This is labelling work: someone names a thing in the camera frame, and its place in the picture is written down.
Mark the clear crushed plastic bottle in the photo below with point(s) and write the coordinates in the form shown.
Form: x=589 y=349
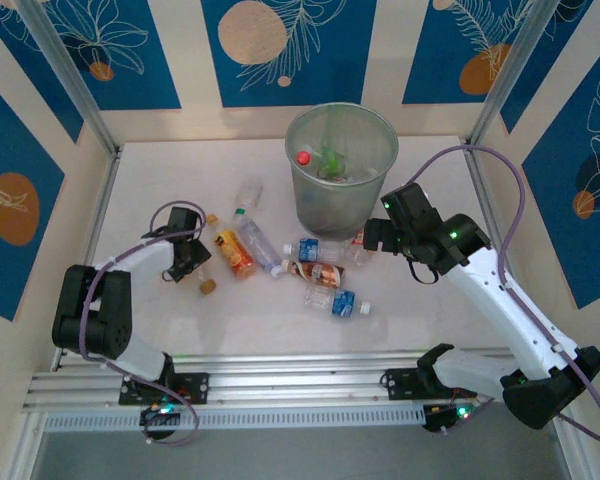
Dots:
x=360 y=255

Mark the orange drink bottle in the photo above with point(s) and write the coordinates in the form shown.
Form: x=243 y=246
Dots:
x=235 y=252

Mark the large clear plastic bottle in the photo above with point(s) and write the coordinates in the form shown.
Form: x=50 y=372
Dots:
x=257 y=242

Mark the blue label water bottle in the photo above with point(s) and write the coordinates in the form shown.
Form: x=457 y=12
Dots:
x=342 y=302
x=310 y=250

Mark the brown coffee drink bottle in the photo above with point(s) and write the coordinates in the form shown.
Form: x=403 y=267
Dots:
x=320 y=272

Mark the small clear plastic bottle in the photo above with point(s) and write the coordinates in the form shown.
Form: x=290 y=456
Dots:
x=250 y=192

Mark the green label plastic bottle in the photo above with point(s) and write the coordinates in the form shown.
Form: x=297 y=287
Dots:
x=331 y=161

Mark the clear bottle with red cap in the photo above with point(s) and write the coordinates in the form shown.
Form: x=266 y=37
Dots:
x=303 y=158

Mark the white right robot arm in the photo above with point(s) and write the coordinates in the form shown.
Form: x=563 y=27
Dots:
x=490 y=295

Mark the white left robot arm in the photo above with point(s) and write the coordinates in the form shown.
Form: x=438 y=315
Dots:
x=150 y=257

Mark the grey mesh waste bin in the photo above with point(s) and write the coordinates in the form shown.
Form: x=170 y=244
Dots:
x=340 y=215

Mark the wide aluminium cross beam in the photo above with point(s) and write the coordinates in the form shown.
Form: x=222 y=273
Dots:
x=290 y=390

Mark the aluminium side rail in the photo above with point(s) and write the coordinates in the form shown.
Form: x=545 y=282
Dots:
x=480 y=190
x=97 y=215

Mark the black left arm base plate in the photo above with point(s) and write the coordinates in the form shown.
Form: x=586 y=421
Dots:
x=200 y=387

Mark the narrow aluminium cross rail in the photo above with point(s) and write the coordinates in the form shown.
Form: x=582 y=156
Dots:
x=280 y=361

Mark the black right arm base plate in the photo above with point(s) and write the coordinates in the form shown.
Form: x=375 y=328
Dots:
x=397 y=385

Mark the aluminium frame post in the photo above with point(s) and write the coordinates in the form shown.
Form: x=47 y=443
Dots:
x=22 y=450
x=520 y=65
x=70 y=80
x=572 y=455

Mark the aluminium lower frame post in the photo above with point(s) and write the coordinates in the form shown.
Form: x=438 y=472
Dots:
x=22 y=450
x=572 y=455

